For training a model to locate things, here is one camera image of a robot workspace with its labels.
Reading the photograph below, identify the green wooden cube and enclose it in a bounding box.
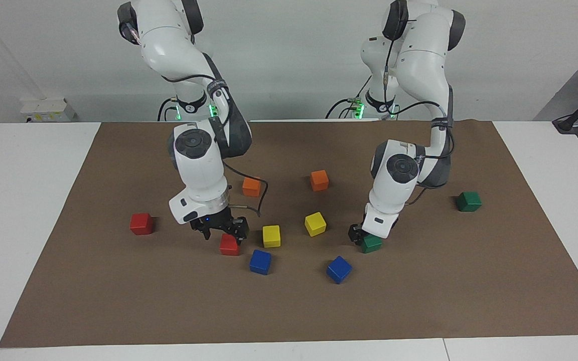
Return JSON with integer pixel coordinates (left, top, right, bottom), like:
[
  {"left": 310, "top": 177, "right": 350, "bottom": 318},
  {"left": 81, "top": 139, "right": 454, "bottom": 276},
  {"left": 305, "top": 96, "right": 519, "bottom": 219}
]
[
  {"left": 456, "top": 191, "right": 482, "bottom": 213},
  {"left": 360, "top": 234, "right": 384, "bottom": 254}
]

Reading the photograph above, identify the red wooden cube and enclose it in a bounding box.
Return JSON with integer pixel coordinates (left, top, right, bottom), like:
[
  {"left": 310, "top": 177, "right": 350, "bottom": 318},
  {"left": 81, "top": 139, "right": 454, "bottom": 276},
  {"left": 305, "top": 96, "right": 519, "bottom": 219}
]
[
  {"left": 219, "top": 233, "right": 241, "bottom": 257},
  {"left": 129, "top": 213, "right": 155, "bottom": 236}
]

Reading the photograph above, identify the yellow wooden cube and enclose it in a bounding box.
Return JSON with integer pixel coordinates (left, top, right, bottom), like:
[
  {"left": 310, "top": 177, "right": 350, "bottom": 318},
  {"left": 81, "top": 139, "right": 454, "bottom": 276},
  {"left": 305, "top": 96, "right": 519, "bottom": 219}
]
[
  {"left": 304, "top": 212, "right": 328, "bottom": 237},
  {"left": 262, "top": 225, "right": 281, "bottom": 248}
]

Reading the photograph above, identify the blue wooden cube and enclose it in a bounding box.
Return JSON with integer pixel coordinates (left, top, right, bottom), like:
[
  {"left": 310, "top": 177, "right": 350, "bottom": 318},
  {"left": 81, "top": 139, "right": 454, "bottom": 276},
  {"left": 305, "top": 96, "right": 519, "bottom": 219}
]
[
  {"left": 326, "top": 256, "right": 353, "bottom": 285},
  {"left": 249, "top": 249, "right": 272, "bottom": 276}
]

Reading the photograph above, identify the orange wooden cube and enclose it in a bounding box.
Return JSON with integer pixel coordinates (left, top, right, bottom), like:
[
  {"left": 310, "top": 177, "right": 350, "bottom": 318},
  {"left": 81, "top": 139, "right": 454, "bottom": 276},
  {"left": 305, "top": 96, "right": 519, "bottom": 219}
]
[
  {"left": 310, "top": 170, "right": 330, "bottom": 192},
  {"left": 242, "top": 176, "right": 262, "bottom": 198}
]

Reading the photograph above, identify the brown table mat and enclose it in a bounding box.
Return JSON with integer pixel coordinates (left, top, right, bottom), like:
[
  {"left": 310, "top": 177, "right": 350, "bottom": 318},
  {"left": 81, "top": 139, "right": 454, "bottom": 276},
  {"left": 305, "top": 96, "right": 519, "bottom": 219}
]
[{"left": 0, "top": 120, "right": 578, "bottom": 348}]

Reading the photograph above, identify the white power strip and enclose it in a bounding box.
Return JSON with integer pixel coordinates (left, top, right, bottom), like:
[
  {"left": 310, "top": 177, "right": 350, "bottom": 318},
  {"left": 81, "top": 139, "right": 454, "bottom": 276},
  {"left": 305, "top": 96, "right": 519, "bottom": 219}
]
[{"left": 20, "top": 98, "right": 77, "bottom": 123}]

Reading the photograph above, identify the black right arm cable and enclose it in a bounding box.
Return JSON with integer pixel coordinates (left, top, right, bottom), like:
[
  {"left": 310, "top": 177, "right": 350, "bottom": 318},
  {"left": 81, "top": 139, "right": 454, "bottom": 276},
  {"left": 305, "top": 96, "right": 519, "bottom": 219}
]
[{"left": 161, "top": 74, "right": 269, "bottom": 218}]

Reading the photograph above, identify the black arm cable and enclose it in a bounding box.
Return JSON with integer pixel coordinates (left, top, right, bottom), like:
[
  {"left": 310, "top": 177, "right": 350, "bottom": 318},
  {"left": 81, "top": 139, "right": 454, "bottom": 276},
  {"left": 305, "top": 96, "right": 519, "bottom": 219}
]
[
  {"left": 161, "top": 74, "right": 269, "bottom": 218},
  {"left": 382, "top": 30, "right": 456, "bottom": 206}
]

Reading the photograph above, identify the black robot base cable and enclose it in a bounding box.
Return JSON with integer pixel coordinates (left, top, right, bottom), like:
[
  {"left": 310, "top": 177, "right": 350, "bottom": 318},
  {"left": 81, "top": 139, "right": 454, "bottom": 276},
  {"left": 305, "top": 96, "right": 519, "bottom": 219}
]
[{"left": 325, "top": 75, "right": 373, "bottom": 119}]

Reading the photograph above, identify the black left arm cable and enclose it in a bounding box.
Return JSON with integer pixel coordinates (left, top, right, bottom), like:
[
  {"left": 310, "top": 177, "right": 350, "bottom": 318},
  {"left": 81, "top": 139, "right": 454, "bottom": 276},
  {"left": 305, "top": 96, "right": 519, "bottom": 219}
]
[{"left": 382, "top": 30, "right": 456, "bottom": 206}]

